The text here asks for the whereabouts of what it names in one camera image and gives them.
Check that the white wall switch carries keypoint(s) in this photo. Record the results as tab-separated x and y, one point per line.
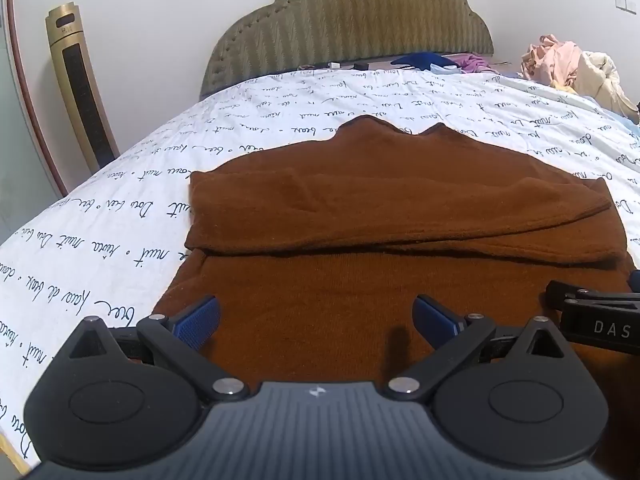
627	6

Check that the white script-print bed quilt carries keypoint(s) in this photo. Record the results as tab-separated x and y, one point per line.
111	246

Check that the dark blue garment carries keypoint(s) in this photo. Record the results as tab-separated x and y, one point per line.
424	60

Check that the brown knit sweater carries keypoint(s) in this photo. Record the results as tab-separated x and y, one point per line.
316	251

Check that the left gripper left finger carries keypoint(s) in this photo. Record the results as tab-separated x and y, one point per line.
126	396

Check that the olive padded headboard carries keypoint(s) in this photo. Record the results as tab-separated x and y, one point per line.
288	34

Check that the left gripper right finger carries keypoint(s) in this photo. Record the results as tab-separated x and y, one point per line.
506	395

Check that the purple garment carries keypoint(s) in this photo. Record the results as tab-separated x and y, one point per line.
471	63

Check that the gold tower air conditioner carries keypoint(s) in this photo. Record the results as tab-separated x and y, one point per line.
79	91

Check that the pink crumpled garment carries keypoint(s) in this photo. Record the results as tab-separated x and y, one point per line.
552	62

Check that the cream crumpled garment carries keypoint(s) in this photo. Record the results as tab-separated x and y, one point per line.
597	76

